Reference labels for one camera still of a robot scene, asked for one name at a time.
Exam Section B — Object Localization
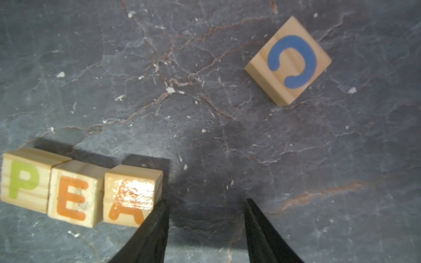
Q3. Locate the wooden block orange A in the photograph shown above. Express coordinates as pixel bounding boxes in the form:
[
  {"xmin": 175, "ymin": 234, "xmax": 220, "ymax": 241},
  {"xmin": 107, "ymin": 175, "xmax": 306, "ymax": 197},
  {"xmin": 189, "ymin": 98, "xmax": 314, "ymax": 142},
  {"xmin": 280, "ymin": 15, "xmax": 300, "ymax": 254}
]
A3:
[{"xmin": 103, "ymin": 165, "xmax": 163, "ymax": 227}]

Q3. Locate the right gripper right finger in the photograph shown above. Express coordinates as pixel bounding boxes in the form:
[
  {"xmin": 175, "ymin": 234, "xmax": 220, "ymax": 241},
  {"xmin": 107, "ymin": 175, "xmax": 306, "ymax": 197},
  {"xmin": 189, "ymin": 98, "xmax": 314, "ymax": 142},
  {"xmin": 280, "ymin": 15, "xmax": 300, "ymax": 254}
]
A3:
[{"xmin": 244, "ymin": 198, "xmax": 303, "ymax": 263}]

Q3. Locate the wooden block blue C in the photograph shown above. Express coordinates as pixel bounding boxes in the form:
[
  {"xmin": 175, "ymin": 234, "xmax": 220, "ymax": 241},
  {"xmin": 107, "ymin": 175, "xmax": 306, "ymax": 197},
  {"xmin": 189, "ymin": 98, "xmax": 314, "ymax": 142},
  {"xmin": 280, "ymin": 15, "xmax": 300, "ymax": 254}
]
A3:
[{"xmin": 245, "ymin": 16, "xmax": 332, "ymax": 106}]

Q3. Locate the wooden block green P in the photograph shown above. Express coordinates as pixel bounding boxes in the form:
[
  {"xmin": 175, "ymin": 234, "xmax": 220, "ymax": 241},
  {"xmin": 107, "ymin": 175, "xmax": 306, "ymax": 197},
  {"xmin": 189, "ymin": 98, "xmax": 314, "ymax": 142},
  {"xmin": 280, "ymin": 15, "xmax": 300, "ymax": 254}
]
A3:
[{"xmin": 1, "ymin": 148, "xmax": 72, "ymax": 214}]

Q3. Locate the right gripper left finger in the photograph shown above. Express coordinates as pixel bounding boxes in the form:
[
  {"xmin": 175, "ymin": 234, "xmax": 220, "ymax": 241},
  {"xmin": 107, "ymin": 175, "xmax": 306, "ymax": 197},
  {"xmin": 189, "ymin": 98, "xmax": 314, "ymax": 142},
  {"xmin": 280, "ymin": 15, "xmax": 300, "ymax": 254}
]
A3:
[{"xmin": 110, "ymin": 200, "xmax": 169, "ymax": 263}]

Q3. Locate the wooden block orange E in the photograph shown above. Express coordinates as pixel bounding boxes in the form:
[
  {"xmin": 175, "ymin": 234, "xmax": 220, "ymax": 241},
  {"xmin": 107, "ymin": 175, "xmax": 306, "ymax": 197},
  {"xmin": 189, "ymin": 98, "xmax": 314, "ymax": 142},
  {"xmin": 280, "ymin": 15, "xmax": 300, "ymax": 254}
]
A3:
[{"xmin": 47, "ymin": 160, "xmax": 108, "ymax": 228}]

